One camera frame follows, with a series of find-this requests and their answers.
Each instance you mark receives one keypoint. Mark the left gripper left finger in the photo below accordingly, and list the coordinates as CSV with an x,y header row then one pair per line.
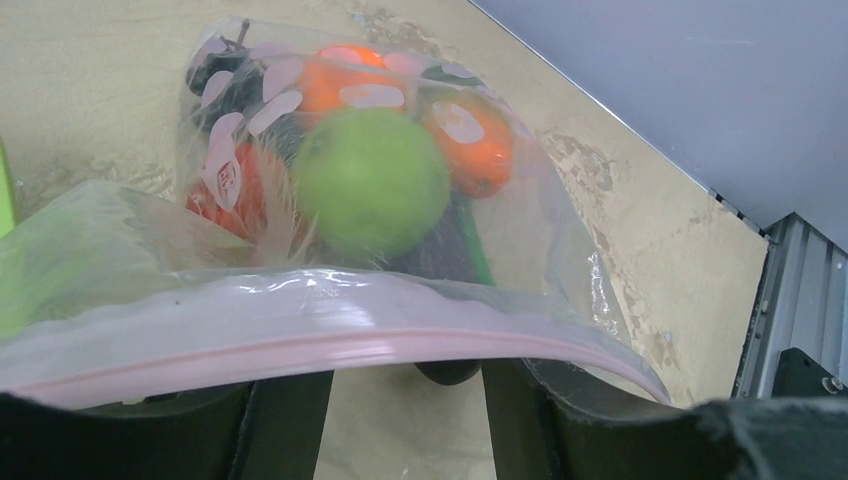
x,y
268,429

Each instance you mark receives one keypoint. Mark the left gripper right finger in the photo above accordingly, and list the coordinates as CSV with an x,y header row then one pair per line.
x,y
552,420

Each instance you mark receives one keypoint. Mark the green fake apple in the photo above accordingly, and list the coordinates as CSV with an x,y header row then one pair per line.
x,y
372,181

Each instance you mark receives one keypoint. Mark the orange fake orange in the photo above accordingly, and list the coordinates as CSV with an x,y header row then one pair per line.
x,y
347,76

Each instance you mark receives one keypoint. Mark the clear zip top bag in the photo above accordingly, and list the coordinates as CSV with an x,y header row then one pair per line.
x,y
109,292

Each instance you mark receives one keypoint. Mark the aluminium frame rail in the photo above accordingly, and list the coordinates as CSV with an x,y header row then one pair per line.
x,y
796,344

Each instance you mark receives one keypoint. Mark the dark fake grape bunch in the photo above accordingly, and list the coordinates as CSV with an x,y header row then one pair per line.
x,y
240,69

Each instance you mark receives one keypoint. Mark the purple fake eggplant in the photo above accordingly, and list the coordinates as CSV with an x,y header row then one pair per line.
x,y
452,250

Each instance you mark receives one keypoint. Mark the lime green plastic tray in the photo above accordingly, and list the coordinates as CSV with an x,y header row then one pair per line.
x,y
8,202

